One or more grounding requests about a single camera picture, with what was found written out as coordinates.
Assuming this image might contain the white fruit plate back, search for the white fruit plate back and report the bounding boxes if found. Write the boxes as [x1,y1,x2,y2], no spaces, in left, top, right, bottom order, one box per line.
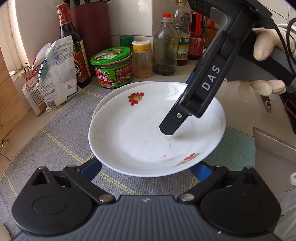
[88,82,226,177]

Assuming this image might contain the large white fruit plate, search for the large white fruit plate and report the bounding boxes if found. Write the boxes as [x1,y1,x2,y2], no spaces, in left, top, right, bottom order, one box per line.
[91,81,156,122]

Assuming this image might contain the gloved right hand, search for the gloved right hand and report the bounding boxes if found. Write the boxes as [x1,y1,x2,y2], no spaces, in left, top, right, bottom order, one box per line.
[224,27,292,103]

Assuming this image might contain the red label sauce bottle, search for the red label sauce bottle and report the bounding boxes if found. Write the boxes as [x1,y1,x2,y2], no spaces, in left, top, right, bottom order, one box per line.
[189,11,205,60]

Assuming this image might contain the grey blue checked cloth mat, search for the grey blue checked cloth mat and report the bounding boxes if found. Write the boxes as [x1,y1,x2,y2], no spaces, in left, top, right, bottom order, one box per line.
[1,85,255,237]

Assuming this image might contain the metal spatula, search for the metal spatula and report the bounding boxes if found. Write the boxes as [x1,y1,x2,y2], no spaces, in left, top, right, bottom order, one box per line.
[261,96,272,113]

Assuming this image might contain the green label oil bottle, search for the green label oil bottle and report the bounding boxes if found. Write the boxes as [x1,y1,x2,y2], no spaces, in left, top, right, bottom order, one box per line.
[174,0,192,66]

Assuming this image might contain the clear glass bottle red cap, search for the clear glass bottle red cap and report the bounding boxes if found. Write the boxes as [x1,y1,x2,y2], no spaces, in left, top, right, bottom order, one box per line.
[153,13,179,76]

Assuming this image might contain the yellow lid spice jar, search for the yellow lid spice jar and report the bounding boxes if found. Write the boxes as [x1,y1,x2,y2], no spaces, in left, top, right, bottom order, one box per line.
[132,40,152,78]

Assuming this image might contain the white plastic food bag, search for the white plastic food bag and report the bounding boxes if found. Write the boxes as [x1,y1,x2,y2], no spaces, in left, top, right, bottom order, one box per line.
[34,36,79,112]

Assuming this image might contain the bamboo cutting board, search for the bamboo cutting board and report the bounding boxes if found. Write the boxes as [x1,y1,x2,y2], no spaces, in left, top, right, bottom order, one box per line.
[0,52,28,141]

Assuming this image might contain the red white packet with clip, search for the red white packet with clip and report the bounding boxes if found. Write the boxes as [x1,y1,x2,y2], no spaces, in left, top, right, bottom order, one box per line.
[22,43,51,116]

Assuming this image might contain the dark vinegar bottle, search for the dark vinegar bottle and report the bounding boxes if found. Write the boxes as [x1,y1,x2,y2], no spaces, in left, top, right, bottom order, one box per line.
[56,3,91,88]

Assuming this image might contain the green lid sauce jar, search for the green lid sauce jar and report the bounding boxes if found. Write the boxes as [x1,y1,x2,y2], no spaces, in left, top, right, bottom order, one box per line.
[90,46,133,89]

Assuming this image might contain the green lid small jar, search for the green lid small jar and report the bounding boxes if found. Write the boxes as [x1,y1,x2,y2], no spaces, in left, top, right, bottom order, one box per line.
[119,35,134,50]

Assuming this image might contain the dark red knife block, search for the dark red knife block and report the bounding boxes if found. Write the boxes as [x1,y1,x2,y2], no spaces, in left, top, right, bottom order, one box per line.
[69,1,111,71]

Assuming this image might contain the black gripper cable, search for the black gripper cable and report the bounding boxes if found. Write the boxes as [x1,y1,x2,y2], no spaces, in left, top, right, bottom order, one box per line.
[275,18,296,72]

